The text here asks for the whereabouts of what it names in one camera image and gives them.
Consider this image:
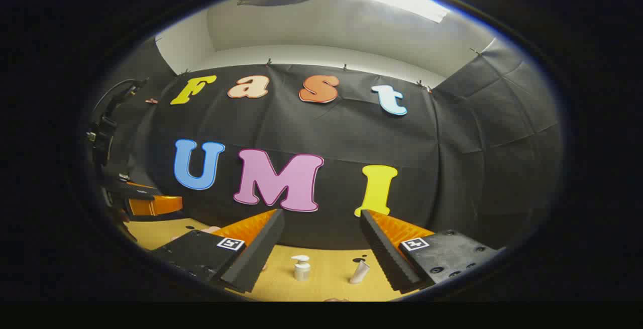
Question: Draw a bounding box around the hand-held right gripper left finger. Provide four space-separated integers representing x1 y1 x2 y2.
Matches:
151 208 285 293

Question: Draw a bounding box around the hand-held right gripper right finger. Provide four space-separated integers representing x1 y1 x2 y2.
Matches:
359 209 503 293

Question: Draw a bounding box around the white squeeze tube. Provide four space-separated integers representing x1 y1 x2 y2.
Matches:
349 260 371 284

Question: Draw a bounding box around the white pump bottle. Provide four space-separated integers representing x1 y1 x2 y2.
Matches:
291 255 311 282

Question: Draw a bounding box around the black backdrop cloth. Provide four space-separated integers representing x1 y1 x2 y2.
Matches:
88 38 561 252

